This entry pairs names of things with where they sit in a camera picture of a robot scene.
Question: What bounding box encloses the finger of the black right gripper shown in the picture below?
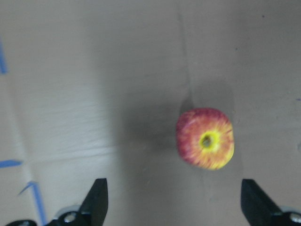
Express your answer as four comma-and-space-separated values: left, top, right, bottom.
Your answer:
240, 179, 301, 226

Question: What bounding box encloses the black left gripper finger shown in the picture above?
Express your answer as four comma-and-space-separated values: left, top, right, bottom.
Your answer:
7, 178, 109, 226

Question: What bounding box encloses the red yellow apple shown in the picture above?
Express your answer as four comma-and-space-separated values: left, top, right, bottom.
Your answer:
176, 108, 234, 170

